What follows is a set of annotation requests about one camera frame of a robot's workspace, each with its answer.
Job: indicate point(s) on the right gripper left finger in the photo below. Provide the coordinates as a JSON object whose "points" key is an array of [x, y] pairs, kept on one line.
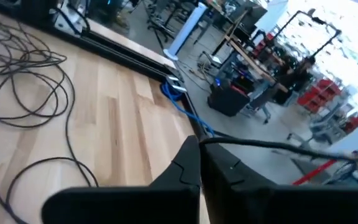
{"points": [[186, 169]]}

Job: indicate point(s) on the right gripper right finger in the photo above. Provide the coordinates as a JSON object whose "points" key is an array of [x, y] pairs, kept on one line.
{"points": [[222, 177]]}

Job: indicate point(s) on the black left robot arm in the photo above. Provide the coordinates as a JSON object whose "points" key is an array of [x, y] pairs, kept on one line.
{"points": [[70, 15]]}

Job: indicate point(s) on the red stand leg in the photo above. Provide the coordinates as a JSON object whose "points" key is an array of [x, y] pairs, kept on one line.
{"points": [[314, 172]]}

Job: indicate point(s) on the person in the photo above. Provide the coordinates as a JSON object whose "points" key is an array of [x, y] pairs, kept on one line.
{"points": [[294, 77]]}

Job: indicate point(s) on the red storage bins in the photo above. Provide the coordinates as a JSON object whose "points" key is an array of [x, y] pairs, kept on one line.
{"points": [[357, 121], [319, 93]]}

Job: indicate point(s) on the white tower fan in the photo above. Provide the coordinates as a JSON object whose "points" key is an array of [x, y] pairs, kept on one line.
{"points": [[186, 29]]}

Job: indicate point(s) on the black gantry frame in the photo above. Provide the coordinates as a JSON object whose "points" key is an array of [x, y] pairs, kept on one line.
{"points": [[322, 25]]}

